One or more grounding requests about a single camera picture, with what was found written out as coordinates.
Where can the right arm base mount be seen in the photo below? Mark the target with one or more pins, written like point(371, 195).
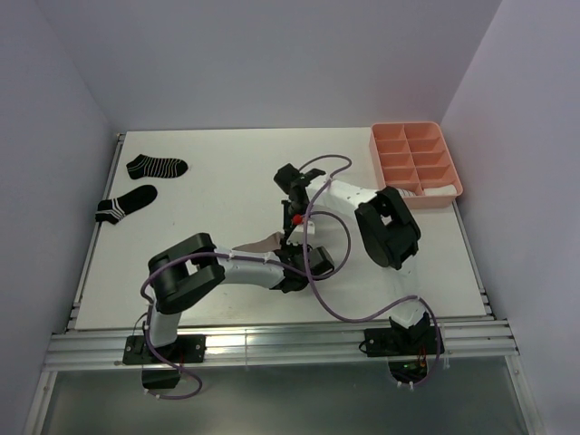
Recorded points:
point(391, 342)

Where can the taupe sock red cuff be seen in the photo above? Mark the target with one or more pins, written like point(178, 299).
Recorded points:
point(269, 244)

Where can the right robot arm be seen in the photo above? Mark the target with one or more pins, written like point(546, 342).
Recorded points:
point(390, 236)

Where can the pink divided organizer tray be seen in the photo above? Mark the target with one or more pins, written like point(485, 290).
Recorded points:
point(413, 156)

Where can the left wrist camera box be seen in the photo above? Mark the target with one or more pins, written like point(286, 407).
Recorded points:
point(305, 228)

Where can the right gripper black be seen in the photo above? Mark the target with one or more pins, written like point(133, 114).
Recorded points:
point(286, 204)

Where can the black sock thin white stripes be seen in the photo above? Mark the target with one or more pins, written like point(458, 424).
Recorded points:
point(144, 166)

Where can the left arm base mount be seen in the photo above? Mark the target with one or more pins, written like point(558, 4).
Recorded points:
point(186, 349)

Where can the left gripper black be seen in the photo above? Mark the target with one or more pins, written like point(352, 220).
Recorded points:
point(285, 246)

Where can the white sock black toe heel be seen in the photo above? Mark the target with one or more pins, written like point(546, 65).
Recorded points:
point(406, 193)

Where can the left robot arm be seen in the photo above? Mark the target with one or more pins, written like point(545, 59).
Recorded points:
point(185, 273)

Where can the black sock white cuff stripes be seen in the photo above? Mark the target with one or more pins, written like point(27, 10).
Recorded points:
point(114, 210)

